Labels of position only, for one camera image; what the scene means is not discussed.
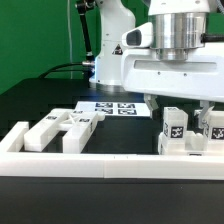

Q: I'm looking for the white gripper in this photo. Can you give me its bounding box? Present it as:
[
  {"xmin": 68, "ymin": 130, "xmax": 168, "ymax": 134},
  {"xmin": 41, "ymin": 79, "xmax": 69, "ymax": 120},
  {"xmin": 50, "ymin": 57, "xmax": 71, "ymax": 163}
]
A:
[{"xmin": 121, "ymin": 43, "xmax": 224, "ymax": 129}]

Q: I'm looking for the white chair seat part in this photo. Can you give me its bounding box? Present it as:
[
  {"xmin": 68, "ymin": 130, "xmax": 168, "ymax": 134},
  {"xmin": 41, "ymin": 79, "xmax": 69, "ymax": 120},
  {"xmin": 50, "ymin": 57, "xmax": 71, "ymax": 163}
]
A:
[{"xmin": 158, "ymin": 131, "xmax": 224, "ymax": 156}]

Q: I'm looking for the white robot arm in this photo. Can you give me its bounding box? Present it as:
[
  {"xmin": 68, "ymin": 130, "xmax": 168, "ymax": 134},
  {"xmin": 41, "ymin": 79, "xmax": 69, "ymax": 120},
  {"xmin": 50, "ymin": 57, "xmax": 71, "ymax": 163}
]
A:
[{"xmin": 90, "ymin": 0, "xmax": 224, "ymax": 128}]

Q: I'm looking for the white tag sheet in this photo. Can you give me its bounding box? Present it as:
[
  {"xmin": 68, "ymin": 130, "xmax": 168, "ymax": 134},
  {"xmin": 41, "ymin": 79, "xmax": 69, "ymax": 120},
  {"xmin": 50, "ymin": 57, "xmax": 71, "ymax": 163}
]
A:
[{"xmin": 75, "ymin": 101, "xmax": 150, "ymax": 117}]

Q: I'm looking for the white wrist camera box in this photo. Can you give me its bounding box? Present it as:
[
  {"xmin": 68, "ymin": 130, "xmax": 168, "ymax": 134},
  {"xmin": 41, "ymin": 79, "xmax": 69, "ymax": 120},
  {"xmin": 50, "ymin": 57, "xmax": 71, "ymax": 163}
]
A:
[{"xmin": 122, "ymin": 22, "xmax": 153, "ymax": 48}]

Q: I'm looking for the white chair back frame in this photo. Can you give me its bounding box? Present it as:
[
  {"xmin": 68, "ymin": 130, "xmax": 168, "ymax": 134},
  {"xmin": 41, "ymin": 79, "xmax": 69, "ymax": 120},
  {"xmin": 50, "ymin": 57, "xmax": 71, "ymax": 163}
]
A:
[{"xmin": 24, "ymin": 108, "xmax": 105, "ymax": 154}]

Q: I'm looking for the black cable bundle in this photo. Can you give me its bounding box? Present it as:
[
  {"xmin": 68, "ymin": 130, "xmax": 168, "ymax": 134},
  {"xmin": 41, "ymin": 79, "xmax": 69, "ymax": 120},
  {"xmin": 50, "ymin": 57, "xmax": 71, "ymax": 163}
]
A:
[{"xmin": 38, "ymin": 61, "xmax": 98, "ymax": 80}]

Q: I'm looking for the black jointed camera mount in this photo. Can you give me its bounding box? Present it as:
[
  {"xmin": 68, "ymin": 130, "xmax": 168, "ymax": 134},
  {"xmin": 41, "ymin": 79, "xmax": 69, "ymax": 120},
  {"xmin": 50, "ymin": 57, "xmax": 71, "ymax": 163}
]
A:
[{"xmin": 75, "ymin": 0, "xmax": 100, "ymax": 68}]

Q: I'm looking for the white U-shaped fence frame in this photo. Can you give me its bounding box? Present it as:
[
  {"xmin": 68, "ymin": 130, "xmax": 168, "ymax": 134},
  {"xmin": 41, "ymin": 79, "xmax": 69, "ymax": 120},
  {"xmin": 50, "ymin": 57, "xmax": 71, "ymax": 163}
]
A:
[{"xmin": 0, "ymin": 122, "xmax": 224, "ymax": 180}]

